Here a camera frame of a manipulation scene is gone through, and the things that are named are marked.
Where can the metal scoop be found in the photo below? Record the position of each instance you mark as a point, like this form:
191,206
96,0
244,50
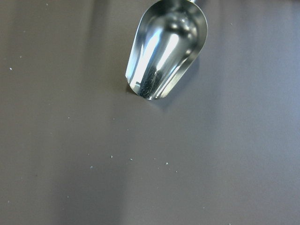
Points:
168,39

